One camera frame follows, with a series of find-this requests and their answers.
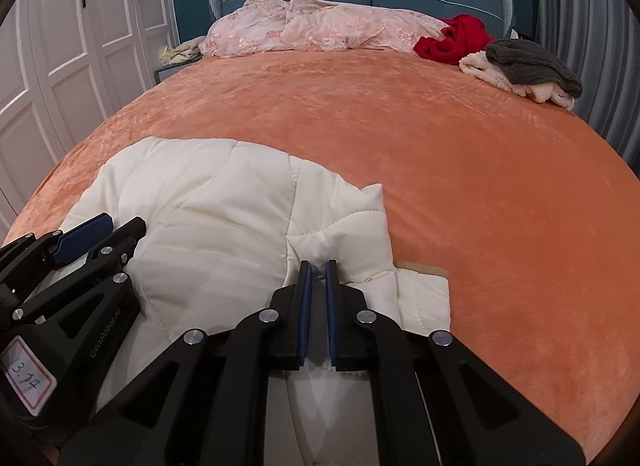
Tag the pink floral quilt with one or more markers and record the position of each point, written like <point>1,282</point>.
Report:
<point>325,25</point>

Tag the grey fleece garment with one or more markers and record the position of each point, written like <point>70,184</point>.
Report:
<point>530,65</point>

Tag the pale yellow cloth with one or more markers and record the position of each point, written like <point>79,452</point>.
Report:
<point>185,49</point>

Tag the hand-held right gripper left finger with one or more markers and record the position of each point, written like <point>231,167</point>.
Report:
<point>305,316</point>

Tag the cream quilted jacket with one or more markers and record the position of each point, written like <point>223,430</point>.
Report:
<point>225,206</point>

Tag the white panelled wardrobe doors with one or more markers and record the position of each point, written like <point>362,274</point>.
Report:
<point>65,45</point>

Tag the cream fleece garment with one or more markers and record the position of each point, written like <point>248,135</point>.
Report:
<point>480,65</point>

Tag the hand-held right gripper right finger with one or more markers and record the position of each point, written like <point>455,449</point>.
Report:
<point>332,316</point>

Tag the grey pleated curtain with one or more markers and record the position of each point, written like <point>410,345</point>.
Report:
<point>590,20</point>

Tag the grey nightstand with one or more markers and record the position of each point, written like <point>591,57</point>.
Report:
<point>170,69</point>

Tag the orange plush blanket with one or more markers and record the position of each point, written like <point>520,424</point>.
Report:
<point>450,170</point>

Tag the red garment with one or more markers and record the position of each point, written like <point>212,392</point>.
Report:
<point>455,43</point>

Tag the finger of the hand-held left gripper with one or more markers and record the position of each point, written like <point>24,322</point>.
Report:
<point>82,238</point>
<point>117,243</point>

